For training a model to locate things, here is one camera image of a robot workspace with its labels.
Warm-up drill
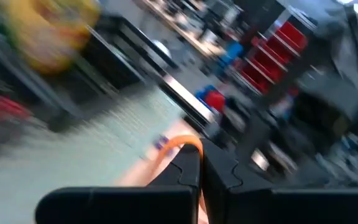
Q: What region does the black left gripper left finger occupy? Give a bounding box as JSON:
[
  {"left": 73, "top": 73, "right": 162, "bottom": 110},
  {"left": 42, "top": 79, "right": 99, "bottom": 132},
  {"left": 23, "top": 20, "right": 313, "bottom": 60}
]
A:
[{"left": 35, "top": 144, "right": 202, "bottom": 224}]

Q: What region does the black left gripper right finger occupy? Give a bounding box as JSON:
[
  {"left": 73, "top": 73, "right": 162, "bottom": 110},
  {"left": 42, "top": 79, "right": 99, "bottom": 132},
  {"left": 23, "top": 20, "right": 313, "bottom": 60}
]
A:
[{"left": 202, "top": 141, "right": 358, "bottom": 224}]

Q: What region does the orange rubber band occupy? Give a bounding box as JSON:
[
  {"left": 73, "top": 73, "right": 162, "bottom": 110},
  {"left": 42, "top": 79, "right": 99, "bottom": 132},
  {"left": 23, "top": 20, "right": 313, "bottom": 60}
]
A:
[{"left": 149, "top": 134, "right": 209, "bottom": 224}]

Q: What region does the red rubber band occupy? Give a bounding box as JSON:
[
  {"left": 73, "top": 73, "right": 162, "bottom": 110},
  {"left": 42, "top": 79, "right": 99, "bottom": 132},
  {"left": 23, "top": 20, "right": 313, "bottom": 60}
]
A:
[{"left": 0, "top": 95, "right": 32, "bottom": 125}]

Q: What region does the yellow green Crayola crayon box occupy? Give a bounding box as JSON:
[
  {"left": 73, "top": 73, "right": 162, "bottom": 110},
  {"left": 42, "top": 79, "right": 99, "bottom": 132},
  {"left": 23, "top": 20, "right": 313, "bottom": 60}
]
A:
[{"left": 0, "top": 0, "right": 102, "bottom": 75}]

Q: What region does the red storage bins rack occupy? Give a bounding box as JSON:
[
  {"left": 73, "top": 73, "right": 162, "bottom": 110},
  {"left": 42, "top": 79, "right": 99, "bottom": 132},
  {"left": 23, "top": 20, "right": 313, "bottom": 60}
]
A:
[{"left": 228, "top": 20, "right": 309, "bottom": 96}]

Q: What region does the lamp with white bulb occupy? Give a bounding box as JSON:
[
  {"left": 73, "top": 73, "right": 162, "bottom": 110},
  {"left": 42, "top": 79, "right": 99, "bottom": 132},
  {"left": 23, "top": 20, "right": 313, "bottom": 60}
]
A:
[{"left": 150, "top": 39, "right": 172, "bottom": 58}]

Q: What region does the wooden background workbench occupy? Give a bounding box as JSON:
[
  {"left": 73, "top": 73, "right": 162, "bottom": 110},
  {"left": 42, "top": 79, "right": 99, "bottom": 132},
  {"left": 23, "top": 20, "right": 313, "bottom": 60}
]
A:
[{"left": 135, "top": 0, "right": 229, "bottom": 60}]

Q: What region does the purple spiral coil bracelet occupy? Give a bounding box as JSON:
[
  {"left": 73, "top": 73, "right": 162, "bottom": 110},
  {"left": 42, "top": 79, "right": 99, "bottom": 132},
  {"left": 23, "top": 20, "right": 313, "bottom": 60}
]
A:
[{"left": 154, "top": 135, "right": 171, "bottom": 152}]

